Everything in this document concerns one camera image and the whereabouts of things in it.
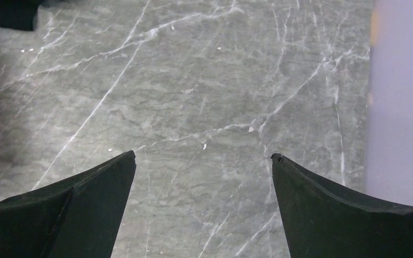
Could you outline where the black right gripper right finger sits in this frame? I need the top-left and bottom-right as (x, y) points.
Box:
(271, 153), (413, 257)

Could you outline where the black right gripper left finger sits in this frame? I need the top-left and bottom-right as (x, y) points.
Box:
(0, 151), (136, 257)

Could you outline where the black underwear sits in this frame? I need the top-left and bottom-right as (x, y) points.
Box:
(0, 0), (44, 31)

